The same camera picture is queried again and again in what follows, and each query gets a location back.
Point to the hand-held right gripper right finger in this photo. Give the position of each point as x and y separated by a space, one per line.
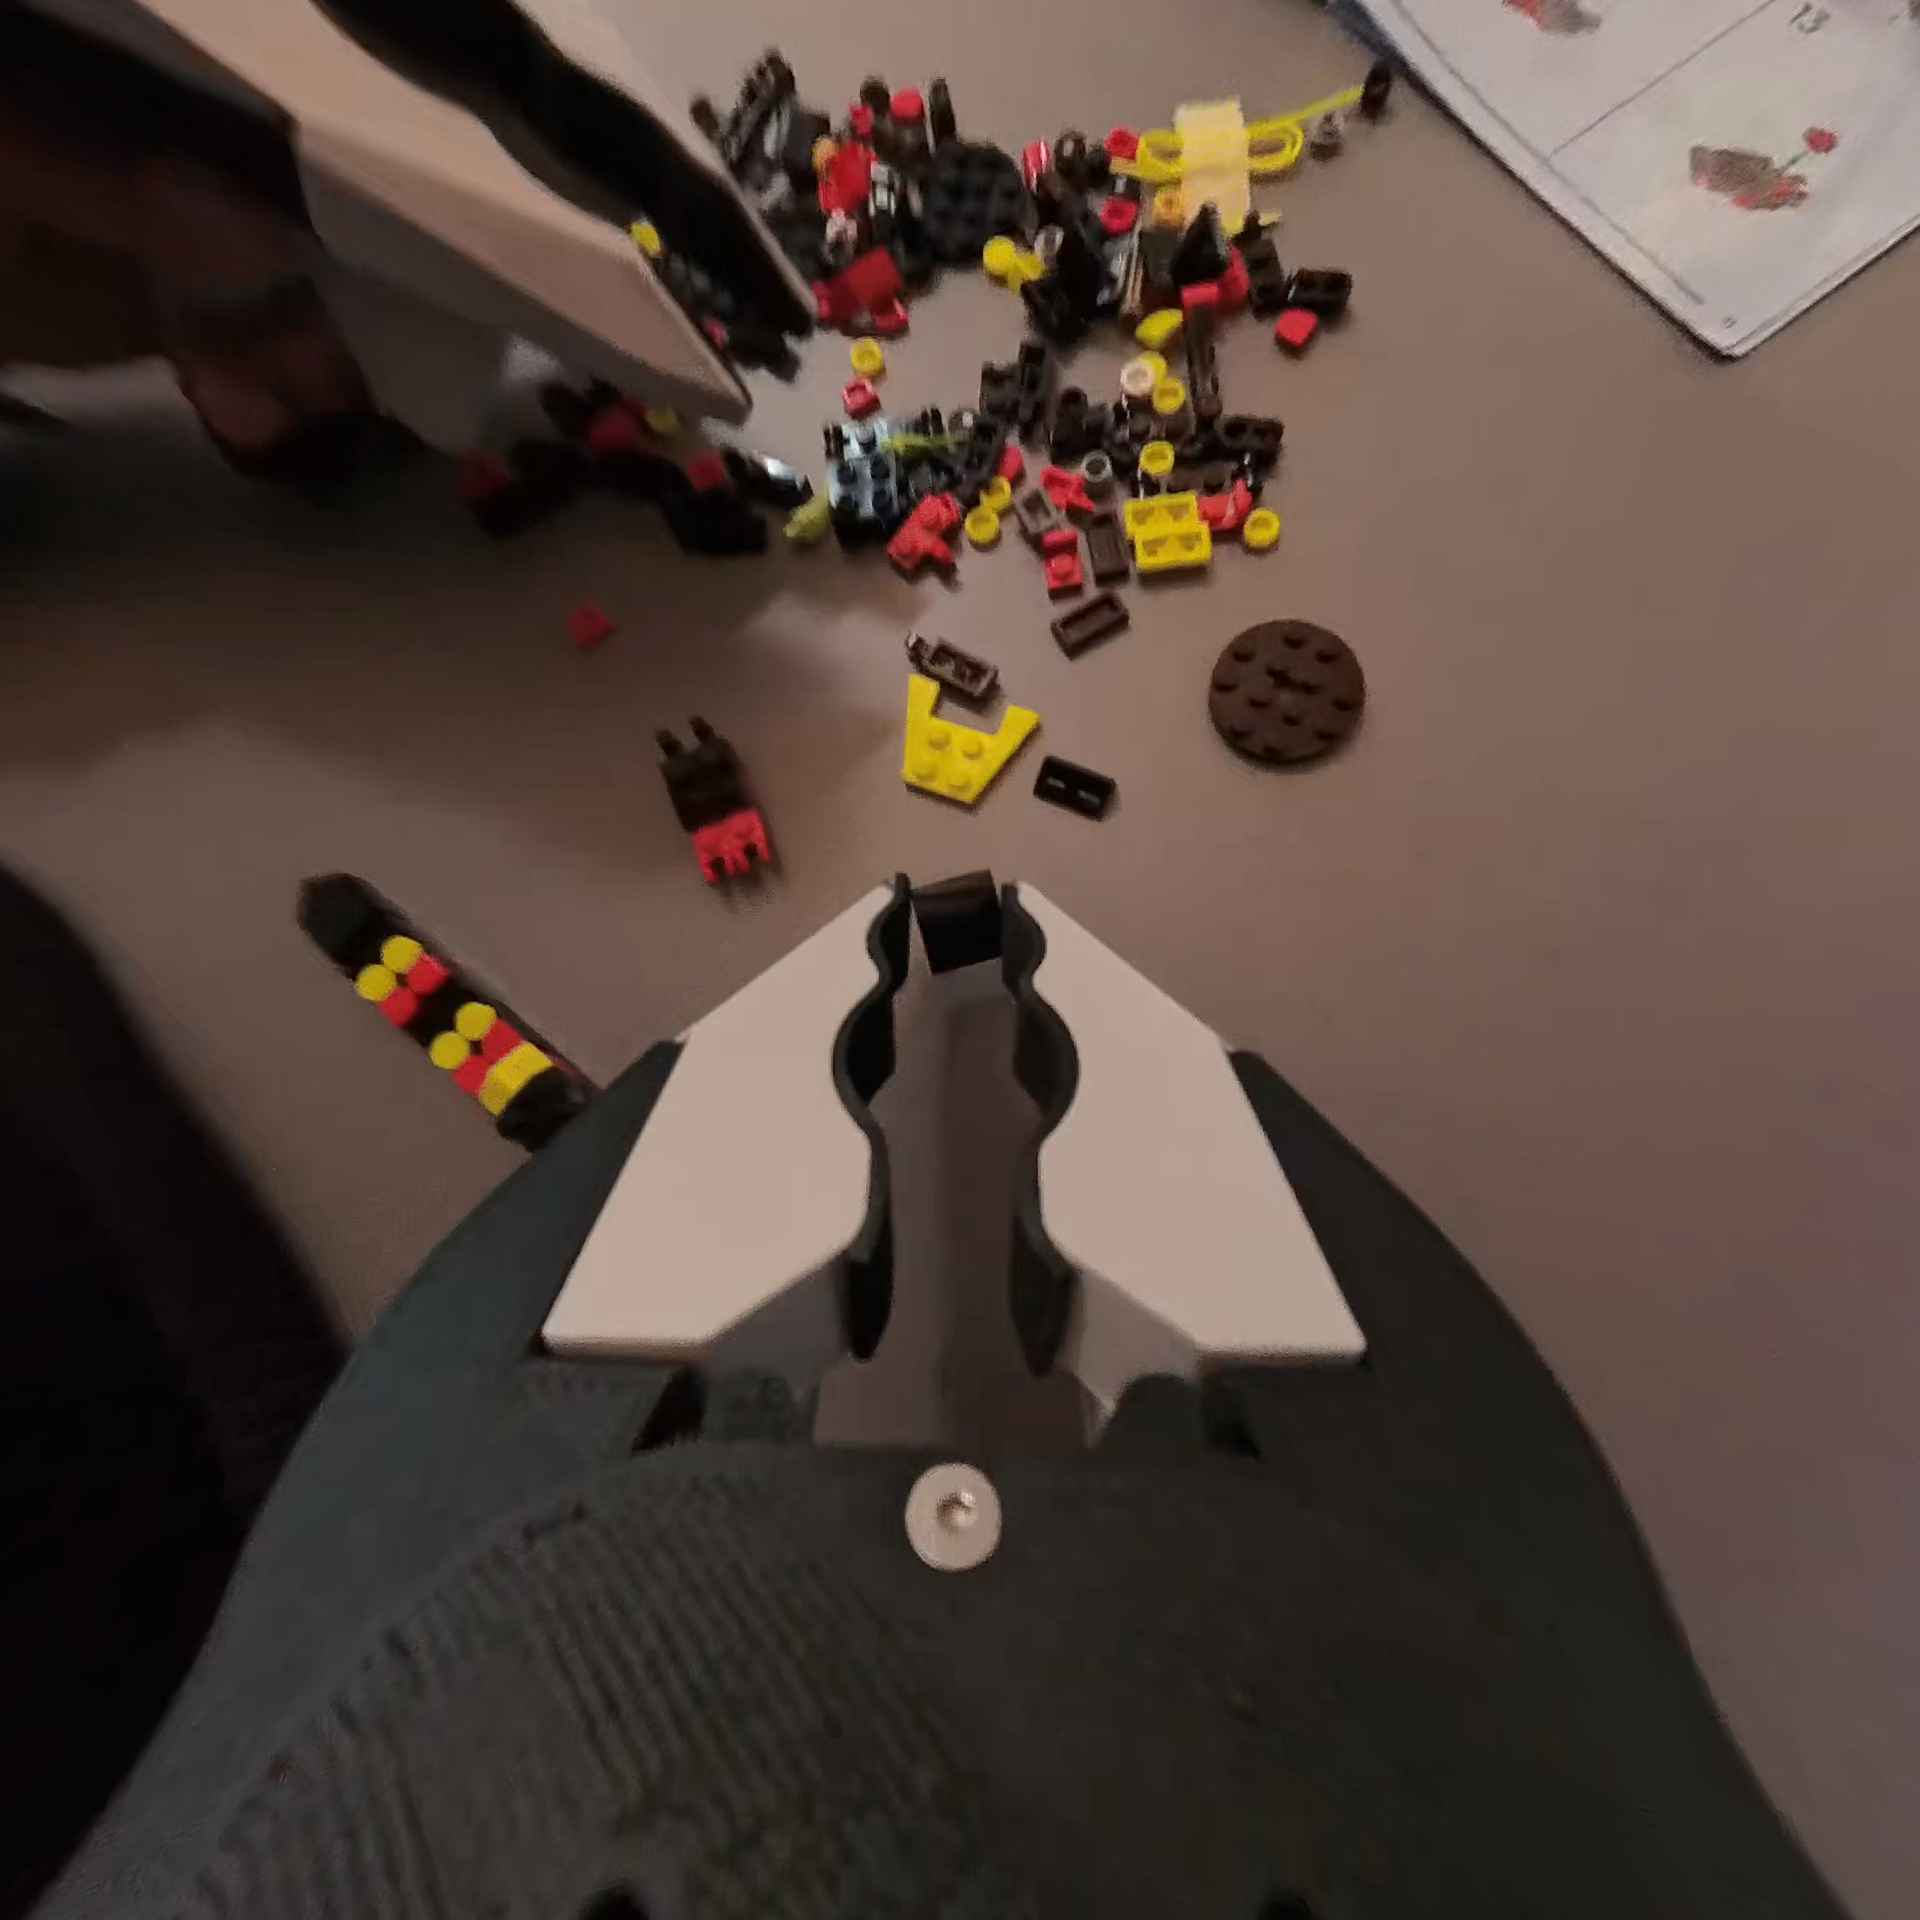
1185 1201

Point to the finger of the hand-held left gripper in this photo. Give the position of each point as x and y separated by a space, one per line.
599 136
481 194

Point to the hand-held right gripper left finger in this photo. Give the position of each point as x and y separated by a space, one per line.
720 1184

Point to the small black lego piece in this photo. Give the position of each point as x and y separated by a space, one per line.
957 930

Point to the pile of lego pieces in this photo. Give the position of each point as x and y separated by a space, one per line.
961 194

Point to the long black studded lego assembly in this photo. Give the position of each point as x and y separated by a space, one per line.
452 1019

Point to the black and red clip lego assembly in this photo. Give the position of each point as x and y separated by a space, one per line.
715 802

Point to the flat black lego tile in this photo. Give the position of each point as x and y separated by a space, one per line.
1088 624
1073 787

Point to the tiny red square lego plate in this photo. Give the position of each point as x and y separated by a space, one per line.
591 627

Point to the yellow wedge lego plate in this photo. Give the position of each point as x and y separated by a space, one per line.
961 750

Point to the black round lego plate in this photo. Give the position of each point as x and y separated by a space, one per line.
1288 693

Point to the black two-stud lego plate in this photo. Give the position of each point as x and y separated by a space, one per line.
951 667

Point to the lego instruction booklet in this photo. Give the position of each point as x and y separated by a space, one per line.
1651 90

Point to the person's left hand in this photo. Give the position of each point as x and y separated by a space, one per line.
181 270

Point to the dark brown knit cloth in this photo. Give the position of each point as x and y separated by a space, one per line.
89 1350

